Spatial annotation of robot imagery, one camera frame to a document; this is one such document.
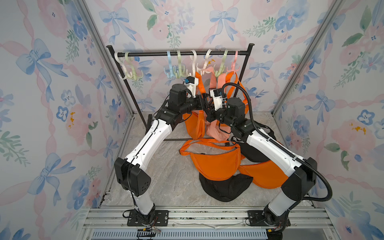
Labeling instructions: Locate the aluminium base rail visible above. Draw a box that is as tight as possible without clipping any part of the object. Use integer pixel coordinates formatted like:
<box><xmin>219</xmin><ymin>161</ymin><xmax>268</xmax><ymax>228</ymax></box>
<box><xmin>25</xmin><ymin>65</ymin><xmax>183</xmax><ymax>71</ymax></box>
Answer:
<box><xmin>78</xmin><ymin>206</ymin><xmax>340</xmax><ymax>240</ymax></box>

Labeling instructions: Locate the white hook with pink bag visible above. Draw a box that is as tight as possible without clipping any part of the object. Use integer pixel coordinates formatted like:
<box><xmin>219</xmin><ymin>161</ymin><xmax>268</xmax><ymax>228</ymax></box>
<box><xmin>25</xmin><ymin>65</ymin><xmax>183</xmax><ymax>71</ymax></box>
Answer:
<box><xmin>197</xmin><ymin>49</ymin><xmax>212</xmax><ymax>76</ymax></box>

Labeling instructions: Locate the white hook middle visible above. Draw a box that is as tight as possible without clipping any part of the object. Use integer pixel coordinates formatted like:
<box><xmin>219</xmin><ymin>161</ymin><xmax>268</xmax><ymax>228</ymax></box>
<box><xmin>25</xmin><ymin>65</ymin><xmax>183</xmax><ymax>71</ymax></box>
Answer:
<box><xmin>189</xmin><ymin>50</ymin><xmax>198</xmax><ymax>77</ymax></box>

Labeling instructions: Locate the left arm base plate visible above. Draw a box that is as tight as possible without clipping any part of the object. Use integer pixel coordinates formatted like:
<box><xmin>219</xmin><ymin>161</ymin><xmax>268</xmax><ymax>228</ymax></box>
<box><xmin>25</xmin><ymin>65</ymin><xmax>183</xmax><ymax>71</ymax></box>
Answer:
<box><xmin>126</xmin><ymin>210</ymin><xmax>170</xmax><ymax>227</ymax></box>

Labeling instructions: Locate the black bag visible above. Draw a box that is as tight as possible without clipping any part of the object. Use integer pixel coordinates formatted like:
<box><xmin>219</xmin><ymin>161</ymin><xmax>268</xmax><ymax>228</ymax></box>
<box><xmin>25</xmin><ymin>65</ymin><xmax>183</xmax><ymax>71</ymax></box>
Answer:
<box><xmin>232</xmin><ymin>122</ymin><xmax>276</xmax><ymax>163</ymax></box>
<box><xmin>199</xmin><ymin>174</ymin><xmax>254</xmax><ymax>202</ymax></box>

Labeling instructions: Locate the pink bag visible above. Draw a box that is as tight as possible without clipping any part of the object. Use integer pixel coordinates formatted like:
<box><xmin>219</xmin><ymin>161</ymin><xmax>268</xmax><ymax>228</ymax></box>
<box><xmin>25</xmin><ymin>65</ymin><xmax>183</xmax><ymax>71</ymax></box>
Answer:
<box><xmin>205</xmin><ymin>67</ymin><xmax>232</xmax><ymax>141</ymax></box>

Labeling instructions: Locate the black corrugated cable conduit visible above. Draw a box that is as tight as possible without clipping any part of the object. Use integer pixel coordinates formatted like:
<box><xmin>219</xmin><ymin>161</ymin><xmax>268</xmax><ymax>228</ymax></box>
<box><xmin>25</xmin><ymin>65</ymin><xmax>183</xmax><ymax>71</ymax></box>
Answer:
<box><xmin>221</xmin><ymin>82</ymin><xmax>333</xmax><ymax>202</ymax></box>

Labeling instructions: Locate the black clothes rack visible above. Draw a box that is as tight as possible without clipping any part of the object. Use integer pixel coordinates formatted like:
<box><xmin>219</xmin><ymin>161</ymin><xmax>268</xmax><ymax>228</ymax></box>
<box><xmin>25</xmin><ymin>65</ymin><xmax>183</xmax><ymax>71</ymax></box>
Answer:
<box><xmin>106</xmin><ymin>43</ymin><xmax>255</xmax><ymax>133</ymax></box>

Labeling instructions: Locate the light green hook middle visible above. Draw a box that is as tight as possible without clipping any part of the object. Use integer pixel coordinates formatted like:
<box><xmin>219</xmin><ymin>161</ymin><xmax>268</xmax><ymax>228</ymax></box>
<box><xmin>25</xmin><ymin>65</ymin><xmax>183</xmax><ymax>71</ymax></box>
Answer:
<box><xmin>174</xmin><ymin>51</ymin><xmax>187</xmax><ymax>79</ymax></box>

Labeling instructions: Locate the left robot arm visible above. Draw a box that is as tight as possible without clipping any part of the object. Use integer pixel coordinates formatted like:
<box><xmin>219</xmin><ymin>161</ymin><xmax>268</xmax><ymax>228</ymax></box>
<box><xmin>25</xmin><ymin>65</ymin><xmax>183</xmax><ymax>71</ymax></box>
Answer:
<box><xmin>114</xmin><ymin>84</ymin><xmax>208</xmax><ymax>219</ymax></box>

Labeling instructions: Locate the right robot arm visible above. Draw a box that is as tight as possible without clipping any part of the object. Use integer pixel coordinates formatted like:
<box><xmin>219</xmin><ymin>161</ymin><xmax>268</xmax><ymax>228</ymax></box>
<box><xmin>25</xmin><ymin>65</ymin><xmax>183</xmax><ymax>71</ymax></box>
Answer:
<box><xmin>206</xmin><ymin>97</ymin><xmax>317</xmax><ymax>226</ymax></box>

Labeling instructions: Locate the light green hook right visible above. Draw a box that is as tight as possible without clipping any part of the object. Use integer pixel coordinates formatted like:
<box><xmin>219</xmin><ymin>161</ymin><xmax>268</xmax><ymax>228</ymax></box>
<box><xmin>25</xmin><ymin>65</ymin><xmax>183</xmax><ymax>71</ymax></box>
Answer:
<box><xmin>215</xmin><ymin>50</ymin><xmax>228</xmax><ymax>78</ymax></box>

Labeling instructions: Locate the light blue hook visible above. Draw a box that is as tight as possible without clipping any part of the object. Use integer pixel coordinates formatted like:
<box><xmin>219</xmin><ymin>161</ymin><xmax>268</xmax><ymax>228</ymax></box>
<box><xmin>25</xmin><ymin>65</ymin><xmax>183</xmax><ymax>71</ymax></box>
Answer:
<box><xmin>164</xmin><ymin>51</ymin><xmax>175</xmax><ymax>80</ymax></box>

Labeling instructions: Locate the white hook far left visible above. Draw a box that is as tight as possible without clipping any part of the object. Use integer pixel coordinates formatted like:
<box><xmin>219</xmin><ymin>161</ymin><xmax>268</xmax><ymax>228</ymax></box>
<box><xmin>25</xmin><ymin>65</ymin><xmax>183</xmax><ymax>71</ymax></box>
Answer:
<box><xmin>114</xmin><ymin>52</ymin><xmax>128</xmax><ymax>80</ymax></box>

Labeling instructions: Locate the light green hook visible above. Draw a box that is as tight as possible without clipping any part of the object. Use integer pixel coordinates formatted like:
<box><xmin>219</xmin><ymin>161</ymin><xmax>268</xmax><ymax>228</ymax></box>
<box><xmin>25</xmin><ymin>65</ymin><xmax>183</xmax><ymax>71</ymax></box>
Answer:
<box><xmin>124</xmin><ymin>52</ymin><xmax>144</xmax><ymax>81</ymax></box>
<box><xmin>174</xmin><ymin>51</ymin><xmax>187</xmax><ymax>79</ymax></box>
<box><xmin>215</xmin><ymin>50</ymin><xmax>228</xmax><ymax>78</ymax></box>

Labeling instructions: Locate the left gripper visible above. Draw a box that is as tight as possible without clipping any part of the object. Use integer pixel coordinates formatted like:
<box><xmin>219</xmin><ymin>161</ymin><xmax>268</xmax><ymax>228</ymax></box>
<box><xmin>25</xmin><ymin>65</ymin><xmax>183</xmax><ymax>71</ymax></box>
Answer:
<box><xmin>180</xmin><ymin>94</ymin><xmax>215</xmax><ymax>117</ymax></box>

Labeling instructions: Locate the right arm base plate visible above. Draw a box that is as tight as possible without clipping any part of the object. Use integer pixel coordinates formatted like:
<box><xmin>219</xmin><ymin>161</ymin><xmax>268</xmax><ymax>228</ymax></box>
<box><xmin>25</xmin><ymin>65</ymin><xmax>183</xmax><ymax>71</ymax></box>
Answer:
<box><xmin>247</xmin><ymin>210</ymin><xmax>291</xmax><ymax>228</ymax></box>

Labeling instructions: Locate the light green hook left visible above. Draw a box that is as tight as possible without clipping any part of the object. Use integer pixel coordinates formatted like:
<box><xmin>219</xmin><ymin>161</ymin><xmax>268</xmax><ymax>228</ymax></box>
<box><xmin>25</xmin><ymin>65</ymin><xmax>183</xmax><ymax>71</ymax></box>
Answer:
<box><xmin>124</xmin><ymin>52</ymin><xmax>144</xmax><ymax>81</ymax></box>

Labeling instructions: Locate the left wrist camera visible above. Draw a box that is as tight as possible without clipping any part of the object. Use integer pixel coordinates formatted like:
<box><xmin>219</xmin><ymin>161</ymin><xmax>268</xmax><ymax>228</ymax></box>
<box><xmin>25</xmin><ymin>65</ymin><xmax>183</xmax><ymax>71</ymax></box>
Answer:
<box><xmin>184</xmin><ymin>76</ymin><xmax>199</xmax><ymax>98</ymax></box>

